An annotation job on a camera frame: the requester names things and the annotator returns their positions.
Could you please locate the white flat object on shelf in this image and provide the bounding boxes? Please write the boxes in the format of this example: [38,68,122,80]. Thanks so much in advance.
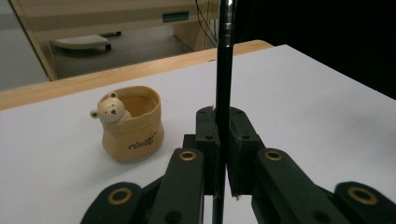
[50,31,122,53]

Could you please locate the tan bear cup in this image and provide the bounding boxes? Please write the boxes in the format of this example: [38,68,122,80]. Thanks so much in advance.
[89,85,165,163]

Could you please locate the light wooden table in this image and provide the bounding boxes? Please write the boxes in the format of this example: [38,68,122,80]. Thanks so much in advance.
[0,39,275,112]

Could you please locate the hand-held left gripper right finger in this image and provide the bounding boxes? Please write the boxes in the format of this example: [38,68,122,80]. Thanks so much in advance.
[225,105,349,224]

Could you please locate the light wooden desk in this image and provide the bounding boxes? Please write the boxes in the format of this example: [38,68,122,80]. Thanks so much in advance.
[8,0,219,82]

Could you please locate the black curtain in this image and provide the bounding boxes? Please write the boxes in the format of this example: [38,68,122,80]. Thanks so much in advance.
[234,0,396,101]

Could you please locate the black makeup brush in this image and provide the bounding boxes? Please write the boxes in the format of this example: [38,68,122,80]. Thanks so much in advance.
[212,0,238,224]

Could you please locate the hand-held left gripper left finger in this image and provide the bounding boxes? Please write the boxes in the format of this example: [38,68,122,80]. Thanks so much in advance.
[148,105,226,224]

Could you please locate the hanging black cables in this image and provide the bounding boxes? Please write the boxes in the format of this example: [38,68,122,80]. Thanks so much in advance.
[194,0,219,49]

